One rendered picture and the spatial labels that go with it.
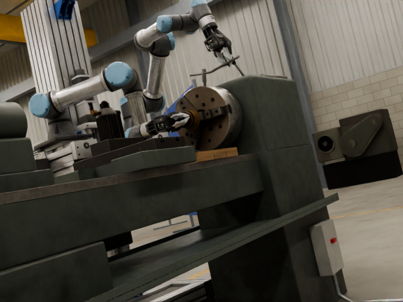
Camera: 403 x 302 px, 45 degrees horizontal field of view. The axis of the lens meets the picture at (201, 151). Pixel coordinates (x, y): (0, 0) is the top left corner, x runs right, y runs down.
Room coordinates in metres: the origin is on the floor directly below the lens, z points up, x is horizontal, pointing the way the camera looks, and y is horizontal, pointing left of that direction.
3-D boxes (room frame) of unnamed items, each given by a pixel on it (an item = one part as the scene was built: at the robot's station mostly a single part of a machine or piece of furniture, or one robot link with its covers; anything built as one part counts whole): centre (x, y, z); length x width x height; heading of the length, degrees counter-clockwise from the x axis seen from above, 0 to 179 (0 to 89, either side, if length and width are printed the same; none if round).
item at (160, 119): (2.24, 0.16, 1.08); 0.12 x 0.09 x 0.08; 55
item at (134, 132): (2.34, 0.28, 1.08); 0.11 x 0.08 x 0.09; 55
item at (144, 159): (1.86, 0.33, 0.90); 0.53 x 0.30 x 0.06; 56
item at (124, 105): (2.90, 0.35, 1.33); 0.13 x 0.12 x 0.14; 119
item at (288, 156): (2.71, -0.27, 0.43); 0.60 x 0.48 x 0.86; 146
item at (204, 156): (2.17, 0.08, 0.89); 0.36 x 0.30 x 0.04; 56
